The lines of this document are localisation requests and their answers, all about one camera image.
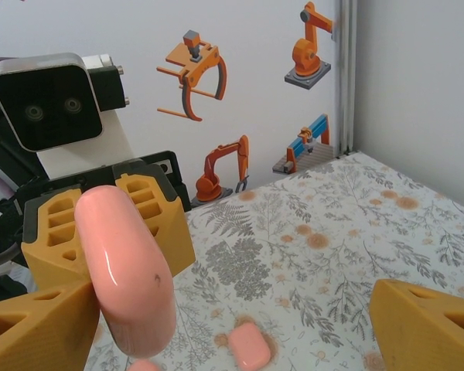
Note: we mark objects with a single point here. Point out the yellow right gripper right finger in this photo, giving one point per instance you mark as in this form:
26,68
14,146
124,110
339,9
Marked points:
417,328

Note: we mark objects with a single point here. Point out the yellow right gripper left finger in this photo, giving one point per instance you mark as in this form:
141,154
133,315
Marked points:
42,332

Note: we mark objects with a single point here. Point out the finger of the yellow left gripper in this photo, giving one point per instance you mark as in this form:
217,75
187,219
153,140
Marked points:
58,232
154,216

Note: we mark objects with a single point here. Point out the floral patterned table mat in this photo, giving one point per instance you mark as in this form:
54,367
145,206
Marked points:
313,251

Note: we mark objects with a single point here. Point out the orange gripper claw sticker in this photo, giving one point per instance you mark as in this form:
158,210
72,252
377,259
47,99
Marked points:
199,71

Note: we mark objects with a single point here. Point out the blue gantry machine sticker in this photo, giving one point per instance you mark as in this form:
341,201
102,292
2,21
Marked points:
313,129

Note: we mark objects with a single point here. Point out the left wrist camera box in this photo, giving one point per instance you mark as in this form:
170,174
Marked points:
46,100

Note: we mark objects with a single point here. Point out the aluminium frame post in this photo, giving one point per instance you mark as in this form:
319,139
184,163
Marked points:
346,77

